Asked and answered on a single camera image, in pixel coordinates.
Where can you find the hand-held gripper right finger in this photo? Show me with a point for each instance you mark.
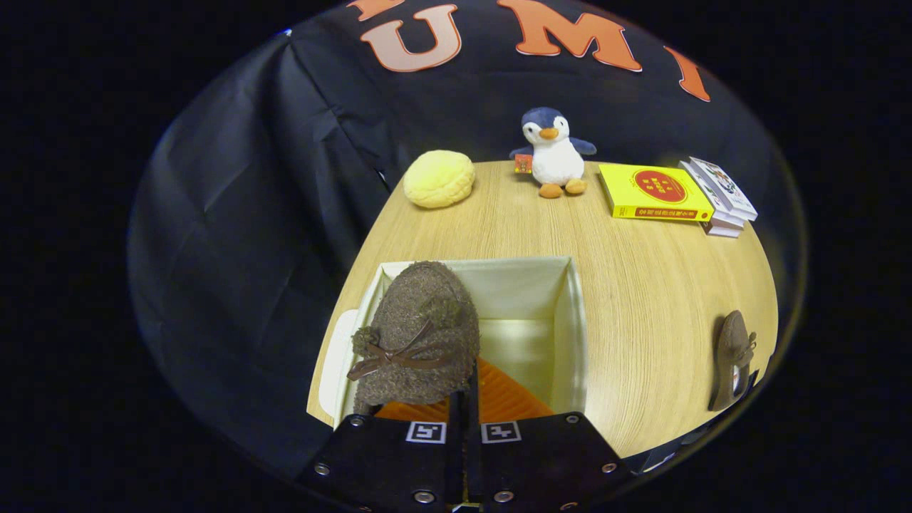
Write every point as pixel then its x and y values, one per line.
pixel 548 456

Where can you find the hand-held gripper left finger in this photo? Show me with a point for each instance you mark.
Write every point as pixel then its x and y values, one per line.
pixel 385 463

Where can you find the beige woven storage box lid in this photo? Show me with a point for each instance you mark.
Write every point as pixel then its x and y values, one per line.
pixel 335 363

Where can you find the brown fuzzy shoe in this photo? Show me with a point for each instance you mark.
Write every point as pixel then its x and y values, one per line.
pixel 420 313
pixel 730 349

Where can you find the beige fabric storage box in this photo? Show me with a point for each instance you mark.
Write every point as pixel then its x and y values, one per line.
pixel 527 292

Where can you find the yellow book with red circle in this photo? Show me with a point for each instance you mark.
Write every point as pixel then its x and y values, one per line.
pixel 652 187

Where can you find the yellow round plush cushion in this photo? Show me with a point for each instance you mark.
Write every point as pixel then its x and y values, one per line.
pixel 438 178

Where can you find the penguin plush toy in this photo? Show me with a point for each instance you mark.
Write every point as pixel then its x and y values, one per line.
pixel 556 160

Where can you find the white illustrated book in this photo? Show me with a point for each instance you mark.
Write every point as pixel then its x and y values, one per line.
pixel 723 182

